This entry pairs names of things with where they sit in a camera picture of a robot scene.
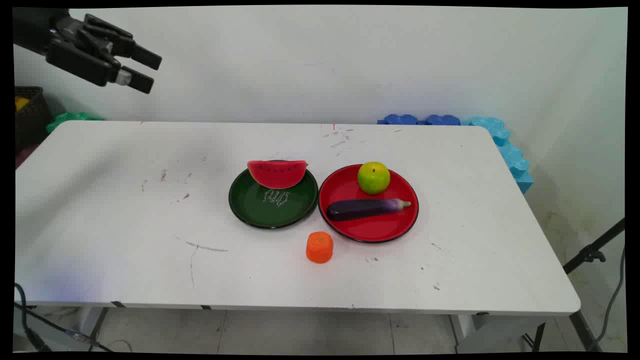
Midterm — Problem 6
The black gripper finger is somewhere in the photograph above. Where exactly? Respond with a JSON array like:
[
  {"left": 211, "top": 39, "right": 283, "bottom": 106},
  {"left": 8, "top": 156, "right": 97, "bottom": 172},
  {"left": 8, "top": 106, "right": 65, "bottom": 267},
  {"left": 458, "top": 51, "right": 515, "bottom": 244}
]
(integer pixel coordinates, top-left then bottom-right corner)
[
  {"left": 46, "top": 36, "right": 155, "bottom": 95},
  {"left": 75, "top": 13, "right": 163, "bottom": 71}
]

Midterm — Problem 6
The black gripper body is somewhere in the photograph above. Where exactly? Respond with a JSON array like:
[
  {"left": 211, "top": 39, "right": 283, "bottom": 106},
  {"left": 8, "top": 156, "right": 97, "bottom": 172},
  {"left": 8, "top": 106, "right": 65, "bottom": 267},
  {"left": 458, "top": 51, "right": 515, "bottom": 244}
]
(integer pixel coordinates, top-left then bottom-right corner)
[{"left": 12, "top": 7, "right": 74, "bottom": 56}]

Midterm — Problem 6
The purple toy eggplant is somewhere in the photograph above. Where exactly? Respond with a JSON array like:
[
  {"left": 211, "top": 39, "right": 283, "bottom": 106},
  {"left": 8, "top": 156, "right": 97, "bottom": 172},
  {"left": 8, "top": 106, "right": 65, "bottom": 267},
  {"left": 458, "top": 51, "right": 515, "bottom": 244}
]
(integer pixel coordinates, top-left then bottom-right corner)
[{"left": 326, "top": 198, "right": 412, "bottom": 222}]

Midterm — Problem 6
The green foam mat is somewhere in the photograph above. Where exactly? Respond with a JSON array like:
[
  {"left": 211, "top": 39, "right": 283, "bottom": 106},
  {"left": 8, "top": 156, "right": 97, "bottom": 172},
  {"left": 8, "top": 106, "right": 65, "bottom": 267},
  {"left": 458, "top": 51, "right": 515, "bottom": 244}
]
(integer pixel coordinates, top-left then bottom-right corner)
[{"left": 46, "top": 112, "right": 105, "bottom": 134}]

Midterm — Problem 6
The black woven basket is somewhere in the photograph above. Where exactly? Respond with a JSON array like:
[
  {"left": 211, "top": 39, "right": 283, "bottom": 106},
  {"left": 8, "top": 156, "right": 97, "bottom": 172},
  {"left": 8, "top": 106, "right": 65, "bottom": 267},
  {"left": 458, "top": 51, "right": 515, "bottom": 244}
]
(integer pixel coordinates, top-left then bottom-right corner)
[{"left": 14, "top": 86, "right": 54, "bottom": 152}]

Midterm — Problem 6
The toy watermelon slice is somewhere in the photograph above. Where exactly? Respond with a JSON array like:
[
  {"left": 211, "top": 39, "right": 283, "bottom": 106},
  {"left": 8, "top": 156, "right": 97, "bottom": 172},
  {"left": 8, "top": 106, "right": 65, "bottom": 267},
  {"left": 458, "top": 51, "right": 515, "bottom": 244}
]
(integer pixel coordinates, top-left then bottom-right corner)
[{"left": 247, "top": 159, "right": 308, "bottom": 190}]

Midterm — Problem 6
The dark green plate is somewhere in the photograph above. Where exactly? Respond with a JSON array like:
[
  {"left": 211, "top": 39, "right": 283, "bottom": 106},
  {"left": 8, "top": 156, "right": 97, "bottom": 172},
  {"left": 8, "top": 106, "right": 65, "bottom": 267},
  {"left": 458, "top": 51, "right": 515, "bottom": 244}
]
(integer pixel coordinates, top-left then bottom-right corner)
[{"left": 228, "top": 161, "right": 319, "bottom": 230}]

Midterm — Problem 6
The white table leg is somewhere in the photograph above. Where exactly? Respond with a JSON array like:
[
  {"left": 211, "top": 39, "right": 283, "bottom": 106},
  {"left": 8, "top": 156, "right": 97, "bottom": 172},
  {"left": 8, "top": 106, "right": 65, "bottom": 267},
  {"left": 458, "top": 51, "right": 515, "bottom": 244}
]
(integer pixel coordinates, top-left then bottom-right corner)
[
  {"left": 77, "top": 306, "right": 109, "bottom": 342},
  {"left": 449, "top": 313, "right": 547, "bottom": 354}
]

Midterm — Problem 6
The orange toy carrot piece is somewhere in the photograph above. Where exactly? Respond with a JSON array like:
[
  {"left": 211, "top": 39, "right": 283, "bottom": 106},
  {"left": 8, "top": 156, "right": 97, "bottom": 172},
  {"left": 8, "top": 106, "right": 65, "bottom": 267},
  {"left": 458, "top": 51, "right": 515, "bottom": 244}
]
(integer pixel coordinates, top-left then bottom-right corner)
[{"left": 306, "top": 231, "right": 334, "bottom": 264}]

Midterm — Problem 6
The green yellow toy apple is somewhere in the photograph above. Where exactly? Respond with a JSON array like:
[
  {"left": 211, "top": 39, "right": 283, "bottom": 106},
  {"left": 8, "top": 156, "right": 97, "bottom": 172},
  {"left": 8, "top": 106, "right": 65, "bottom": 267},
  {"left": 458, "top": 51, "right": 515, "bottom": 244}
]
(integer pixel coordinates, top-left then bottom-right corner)
[{"left": 357, "top": 161, "right": 391, "bottom": 195}]

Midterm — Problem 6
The red plate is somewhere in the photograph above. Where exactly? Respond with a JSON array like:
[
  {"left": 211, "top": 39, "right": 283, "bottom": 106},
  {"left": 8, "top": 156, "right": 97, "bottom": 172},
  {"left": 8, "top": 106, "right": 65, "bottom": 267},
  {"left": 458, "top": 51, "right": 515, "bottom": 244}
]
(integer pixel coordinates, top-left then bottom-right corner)
[{"left": 318, "top": 163, "right": 420, "bottom": 244}]

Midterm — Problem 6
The light blue foam mat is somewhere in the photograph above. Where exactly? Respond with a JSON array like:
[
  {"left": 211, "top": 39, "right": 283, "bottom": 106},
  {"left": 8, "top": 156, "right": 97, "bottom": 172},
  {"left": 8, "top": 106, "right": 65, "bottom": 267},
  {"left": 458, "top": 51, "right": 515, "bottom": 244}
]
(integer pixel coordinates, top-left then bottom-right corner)
[{"left": 460, "top": 117, "right": 534, "bottom": 194}]

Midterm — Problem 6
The black tripod stand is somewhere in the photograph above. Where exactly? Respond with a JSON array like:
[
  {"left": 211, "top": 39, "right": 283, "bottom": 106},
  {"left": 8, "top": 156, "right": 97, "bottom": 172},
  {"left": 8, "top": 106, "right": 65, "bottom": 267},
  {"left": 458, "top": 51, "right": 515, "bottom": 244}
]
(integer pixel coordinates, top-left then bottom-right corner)
[{"left": 562, "top": 217, "right": 626, "bottom": 352}]

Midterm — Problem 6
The black cable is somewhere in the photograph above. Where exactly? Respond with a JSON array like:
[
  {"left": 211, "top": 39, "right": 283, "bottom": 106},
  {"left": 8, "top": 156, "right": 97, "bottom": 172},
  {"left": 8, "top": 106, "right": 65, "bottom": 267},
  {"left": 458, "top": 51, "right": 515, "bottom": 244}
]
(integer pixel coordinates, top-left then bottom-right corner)
[{"left": 14, "top": 282, "right": 114, "bottom": 353}]

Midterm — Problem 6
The grey cable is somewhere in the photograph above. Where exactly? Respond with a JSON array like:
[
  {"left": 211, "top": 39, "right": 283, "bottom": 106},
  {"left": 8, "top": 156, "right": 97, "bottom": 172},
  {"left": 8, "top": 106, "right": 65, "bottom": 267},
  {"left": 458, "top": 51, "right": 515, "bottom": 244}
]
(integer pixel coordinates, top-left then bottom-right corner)
[{"left": 589, "top": 245, "right": 626, "bottom": 352}]

